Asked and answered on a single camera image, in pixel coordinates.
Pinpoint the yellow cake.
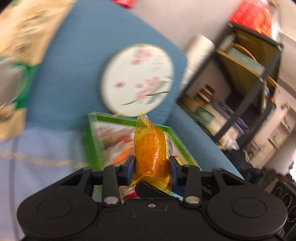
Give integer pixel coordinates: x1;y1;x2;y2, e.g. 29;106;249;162
130;113;171;193

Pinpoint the green cardboard box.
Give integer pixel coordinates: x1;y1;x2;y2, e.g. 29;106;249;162
83;112;199;202

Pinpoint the striped ceramic vase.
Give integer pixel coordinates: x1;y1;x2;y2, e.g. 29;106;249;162
196;84;215;104

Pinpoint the black metal shelf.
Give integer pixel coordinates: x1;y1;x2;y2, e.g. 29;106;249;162
178;22;284;150

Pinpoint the round floral fan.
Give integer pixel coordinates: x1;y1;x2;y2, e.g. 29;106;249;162
100;44;175;117

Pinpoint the large beige cereal snack bag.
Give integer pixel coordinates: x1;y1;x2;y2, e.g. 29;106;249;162
1;1;75;141

